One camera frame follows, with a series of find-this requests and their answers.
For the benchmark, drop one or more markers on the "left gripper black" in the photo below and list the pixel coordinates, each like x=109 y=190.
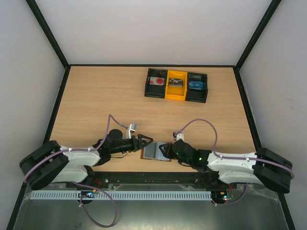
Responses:
x=140 y=144

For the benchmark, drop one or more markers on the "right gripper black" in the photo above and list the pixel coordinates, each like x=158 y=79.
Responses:
x=170 y=151

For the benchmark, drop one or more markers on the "brown leather card holder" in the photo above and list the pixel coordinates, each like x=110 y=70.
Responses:
x=152 y=152

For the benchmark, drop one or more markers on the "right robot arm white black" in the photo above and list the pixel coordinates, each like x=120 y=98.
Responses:
x=262 y=167

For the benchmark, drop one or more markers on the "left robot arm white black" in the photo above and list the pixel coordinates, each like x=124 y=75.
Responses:
x=52 y=163

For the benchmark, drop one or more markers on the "red white card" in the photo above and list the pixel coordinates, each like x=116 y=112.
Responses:
x=156 y=81

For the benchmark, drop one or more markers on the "dark black card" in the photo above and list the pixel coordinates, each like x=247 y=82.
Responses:
x=175 y=82

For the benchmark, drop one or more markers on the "blue card in bin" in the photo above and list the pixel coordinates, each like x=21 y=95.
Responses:
x=196 y=85

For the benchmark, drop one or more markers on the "left black bin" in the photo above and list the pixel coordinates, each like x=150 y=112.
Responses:
x=155 y=90

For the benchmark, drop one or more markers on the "black bin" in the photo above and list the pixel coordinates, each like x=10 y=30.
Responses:
x=197 y=95
x=155 y=90

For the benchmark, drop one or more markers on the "yellow middle bin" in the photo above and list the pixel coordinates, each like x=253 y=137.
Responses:
x=176 y=93

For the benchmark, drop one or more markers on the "right black bin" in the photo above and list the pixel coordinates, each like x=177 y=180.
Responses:
x=197 y=95

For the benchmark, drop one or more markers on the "right controller board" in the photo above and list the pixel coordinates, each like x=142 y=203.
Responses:
x=222 y=196

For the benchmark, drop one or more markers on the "controller board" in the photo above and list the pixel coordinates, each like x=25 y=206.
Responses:
x=88 y=194
x=222 y=196

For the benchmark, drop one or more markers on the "left controller board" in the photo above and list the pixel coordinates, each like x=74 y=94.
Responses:
x=88 y=194

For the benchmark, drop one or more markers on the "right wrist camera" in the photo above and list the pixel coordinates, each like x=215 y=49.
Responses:
x=178 y=136

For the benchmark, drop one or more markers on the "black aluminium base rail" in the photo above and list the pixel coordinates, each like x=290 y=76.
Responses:
x=209 y=180

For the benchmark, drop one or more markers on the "light blue slotted cable duct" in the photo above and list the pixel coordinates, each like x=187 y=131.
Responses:
x=124 y=195

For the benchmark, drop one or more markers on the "black cage frame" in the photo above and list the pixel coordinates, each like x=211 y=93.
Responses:
x=49 y=35

